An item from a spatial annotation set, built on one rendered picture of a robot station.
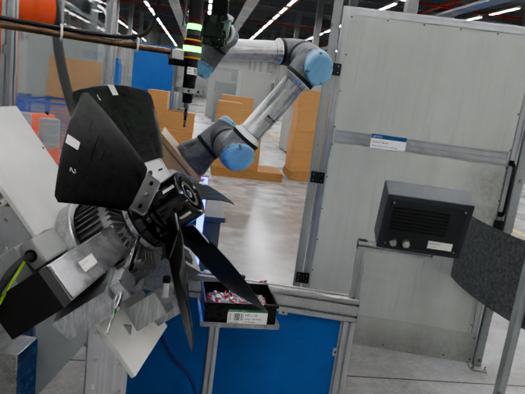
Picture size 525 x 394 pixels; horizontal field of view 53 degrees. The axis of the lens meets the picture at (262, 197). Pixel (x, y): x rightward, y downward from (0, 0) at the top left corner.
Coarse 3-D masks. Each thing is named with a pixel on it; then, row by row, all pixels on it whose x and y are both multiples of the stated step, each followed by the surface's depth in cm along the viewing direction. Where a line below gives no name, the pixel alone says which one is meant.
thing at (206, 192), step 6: (186, 174) 159; (192, 180) 156; (198, 186) 151; (204, 186) 155; (198, 192) 143; (204, 192) 147; (210, 192) 150; (216, 192) 155; (204, 198) 140; (210, 198) 143; (216, 198) 147; (222, 198) 152
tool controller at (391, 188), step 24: (384, 192) 164; (408, 192) 160; (432, 192) 162; (456, 192) 164; (384, 216) 161; (408, 216) 160; (432, 216) 159; (456, 216) 158; (384, 240) 165; (408, 240) 163; (432, 240) 162; (456, 240) 161
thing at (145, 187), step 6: (150, 174) 117; (144, 180) 116; (150, 180) 117; (156, 180) 119; (144, 186) 116; (150, 186) 118; (156, 186) 120; (138, 192) 115; (150, 192) 119; (138, 198) 116; (144, 198) 117; (150, 198) 119; (132, 204) 115; (138, 204) 116; (144, 204) 118; (150, 204) 119; (132, 210) 115; (138, 210) 117; (144, 210) 118
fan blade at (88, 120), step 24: (72, 120) 97; (96, 120) 102; (96, 144) 102; (120, 144) 108; (96, 168) 102; (120, 168) 108; (144, 168) 114; (72, 192) 97; (96, 192) 103; (120, 192) 110
